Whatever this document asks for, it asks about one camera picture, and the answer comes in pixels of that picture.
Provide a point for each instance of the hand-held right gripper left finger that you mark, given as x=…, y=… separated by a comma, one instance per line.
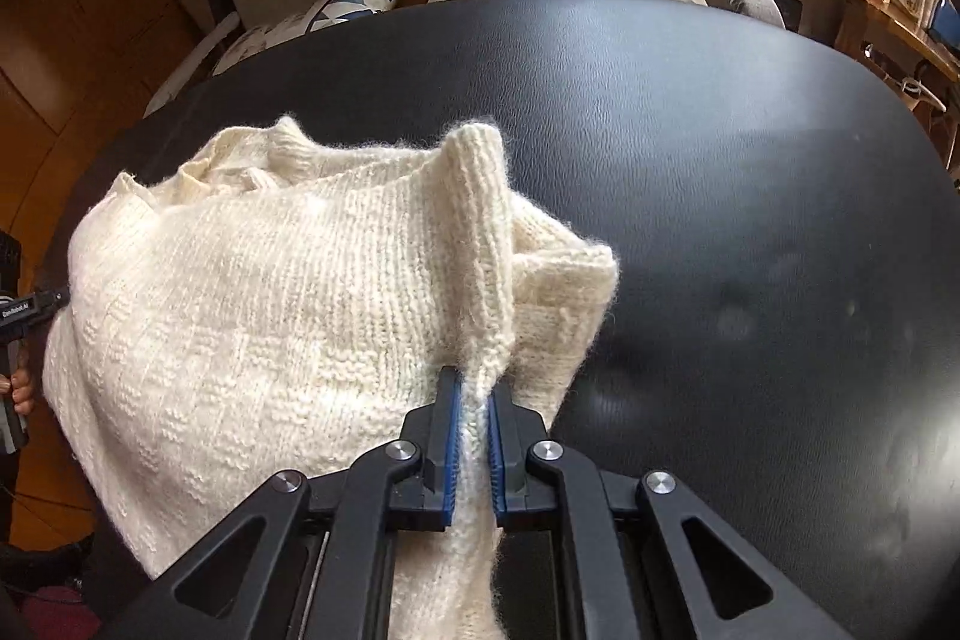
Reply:
x=448, y=452

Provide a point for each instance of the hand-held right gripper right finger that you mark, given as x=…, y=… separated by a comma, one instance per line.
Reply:
x=496, y=460

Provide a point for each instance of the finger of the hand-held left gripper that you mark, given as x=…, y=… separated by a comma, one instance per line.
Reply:
x=54, y=297

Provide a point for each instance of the cream knitted sweater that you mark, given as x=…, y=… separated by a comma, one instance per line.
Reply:
x=262, y=325

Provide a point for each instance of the white clothes hanger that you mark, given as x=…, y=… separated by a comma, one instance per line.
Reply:
x=911, y=85

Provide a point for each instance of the person's left hand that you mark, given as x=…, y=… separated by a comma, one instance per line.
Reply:
x=21, y=391

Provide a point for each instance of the wooden wardrobe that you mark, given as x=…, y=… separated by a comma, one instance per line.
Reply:
x=90, y=48

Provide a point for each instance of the person's pink clothing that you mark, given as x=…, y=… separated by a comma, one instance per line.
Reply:
x=41, y=614

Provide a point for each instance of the triangle patterned pillow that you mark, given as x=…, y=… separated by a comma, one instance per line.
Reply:
x=330, y=14

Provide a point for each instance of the wooden side desk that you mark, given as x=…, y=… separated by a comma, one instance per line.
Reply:
x=862, y=21

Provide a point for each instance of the blue chair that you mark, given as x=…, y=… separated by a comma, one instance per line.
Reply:
x=945, y=19

